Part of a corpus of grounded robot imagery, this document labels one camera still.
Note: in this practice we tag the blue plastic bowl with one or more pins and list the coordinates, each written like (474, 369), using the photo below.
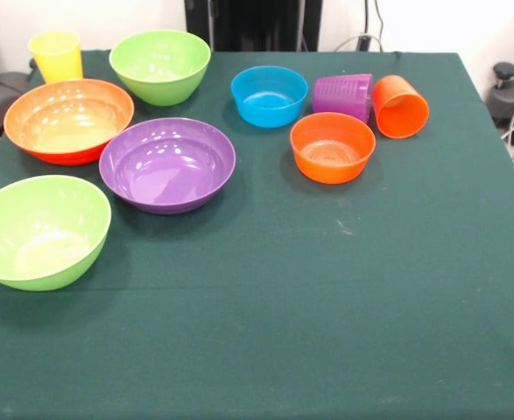
(267, 109)

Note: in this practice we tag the orange plastic cup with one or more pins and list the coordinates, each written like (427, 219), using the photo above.
(399, 109)

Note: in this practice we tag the purple plastic bowl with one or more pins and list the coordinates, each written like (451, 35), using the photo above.
(165, 175)

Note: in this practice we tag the black stand with knob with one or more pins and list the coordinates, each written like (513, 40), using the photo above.
(508, 94)

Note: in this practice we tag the lime green plastic bowl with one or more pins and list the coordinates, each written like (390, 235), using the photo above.
(160, 85)
(42, 236)

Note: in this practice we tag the dark green tablecloth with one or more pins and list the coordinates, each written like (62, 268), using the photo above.
(283, 306)

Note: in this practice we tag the yellow plastic cup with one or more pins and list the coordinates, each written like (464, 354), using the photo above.
(59, 61)

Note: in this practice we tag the small orange plastic bowl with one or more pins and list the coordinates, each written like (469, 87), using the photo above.
(333, 153)

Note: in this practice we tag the wide orange plastic bowl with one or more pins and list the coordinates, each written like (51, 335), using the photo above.
(64, 127)

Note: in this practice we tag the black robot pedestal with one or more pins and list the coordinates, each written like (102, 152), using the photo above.
(256, 22)

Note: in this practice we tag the black clamp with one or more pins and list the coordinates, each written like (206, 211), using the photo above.
(364, 44)

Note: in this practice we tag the black office chair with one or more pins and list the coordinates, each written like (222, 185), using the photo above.
(2, 94)

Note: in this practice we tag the purple plastic cup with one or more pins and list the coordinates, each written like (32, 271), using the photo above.
(342, 96)

